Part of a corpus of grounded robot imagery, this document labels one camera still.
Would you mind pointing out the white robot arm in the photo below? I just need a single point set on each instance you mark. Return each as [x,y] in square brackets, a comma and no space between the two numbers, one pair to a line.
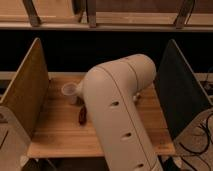
[108,90]

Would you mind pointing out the right dark side panel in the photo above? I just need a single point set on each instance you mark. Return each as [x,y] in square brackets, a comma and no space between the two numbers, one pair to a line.
[181,96]

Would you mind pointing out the left wooden side panel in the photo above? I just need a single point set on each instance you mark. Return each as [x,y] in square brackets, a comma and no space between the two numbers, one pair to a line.
[23,98]

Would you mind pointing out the wooden back shelf frame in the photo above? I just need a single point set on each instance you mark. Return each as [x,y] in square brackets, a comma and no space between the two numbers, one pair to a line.
[108,15]

